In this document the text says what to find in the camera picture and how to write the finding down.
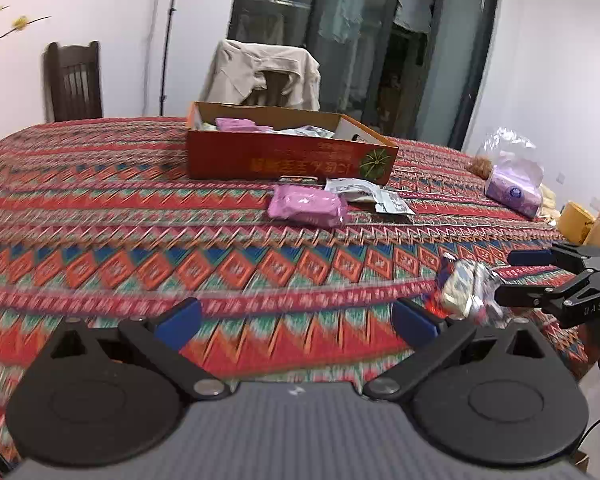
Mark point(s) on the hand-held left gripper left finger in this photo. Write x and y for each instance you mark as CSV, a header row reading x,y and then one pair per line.
x,y
180,317

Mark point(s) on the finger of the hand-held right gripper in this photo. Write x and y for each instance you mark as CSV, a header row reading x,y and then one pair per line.
x,y
525,296
530,257

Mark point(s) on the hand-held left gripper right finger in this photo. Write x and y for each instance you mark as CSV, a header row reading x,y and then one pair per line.
x,y
412,322

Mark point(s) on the silver snack packet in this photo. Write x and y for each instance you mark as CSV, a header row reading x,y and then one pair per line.
x,y
462,285

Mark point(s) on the white snack packet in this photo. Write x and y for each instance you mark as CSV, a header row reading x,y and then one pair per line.
x,y
292,132
394,204
352,190
322,132

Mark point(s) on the pink snack packet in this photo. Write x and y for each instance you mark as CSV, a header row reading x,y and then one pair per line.
x,y
240,125
305,205

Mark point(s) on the red cardboard box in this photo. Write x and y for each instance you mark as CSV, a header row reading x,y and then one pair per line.
x,y
280,160

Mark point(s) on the brown tape roll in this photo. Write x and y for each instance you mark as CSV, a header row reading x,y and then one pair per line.
x,y
575,220

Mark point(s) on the purple tissue pack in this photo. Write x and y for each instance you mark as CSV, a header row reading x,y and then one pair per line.
x,y
512,190

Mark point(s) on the brown fluffy object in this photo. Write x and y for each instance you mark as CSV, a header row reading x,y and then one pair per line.
x,y
480,166

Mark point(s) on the red patterned tablecloth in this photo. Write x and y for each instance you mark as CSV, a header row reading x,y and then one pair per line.
x,y
130,210

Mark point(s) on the clear plastic bag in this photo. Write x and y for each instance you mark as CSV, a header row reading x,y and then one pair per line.
x,y
505,141

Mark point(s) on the yellow-green snack packet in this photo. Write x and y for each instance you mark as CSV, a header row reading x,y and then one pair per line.
x,y
208,126

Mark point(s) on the sliding glass door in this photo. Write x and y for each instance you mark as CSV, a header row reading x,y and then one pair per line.
x,y
445,60

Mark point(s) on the beige jacket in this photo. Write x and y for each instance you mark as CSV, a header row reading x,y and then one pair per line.
x,y
230,75

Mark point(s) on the dark wooden chair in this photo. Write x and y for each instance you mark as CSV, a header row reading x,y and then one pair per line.
x,y
75,85

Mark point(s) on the black light stand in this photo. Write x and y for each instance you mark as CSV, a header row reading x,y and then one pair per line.
x,y
167,45

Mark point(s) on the white hanging garment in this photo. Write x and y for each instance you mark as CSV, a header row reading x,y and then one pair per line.
x,y
415,2

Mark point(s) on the light blue hanging shirt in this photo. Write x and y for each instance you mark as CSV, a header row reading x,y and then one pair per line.
x,y
345,5

